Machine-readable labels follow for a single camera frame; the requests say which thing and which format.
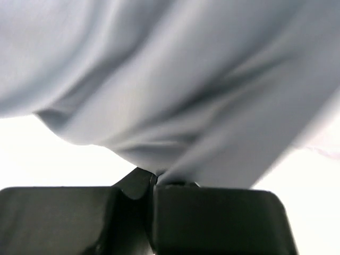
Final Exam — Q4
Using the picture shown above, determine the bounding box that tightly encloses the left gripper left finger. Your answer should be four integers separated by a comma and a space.
1, 168, 156, 254

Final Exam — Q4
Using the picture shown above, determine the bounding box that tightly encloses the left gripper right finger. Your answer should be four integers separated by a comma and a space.
152, 185, 298, 255

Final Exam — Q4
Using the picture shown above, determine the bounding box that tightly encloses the grey pillowcase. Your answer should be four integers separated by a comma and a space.
1, 1, 339, 188

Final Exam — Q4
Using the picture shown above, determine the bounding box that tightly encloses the white pillow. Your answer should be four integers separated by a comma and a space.
293, 95, 339, 160

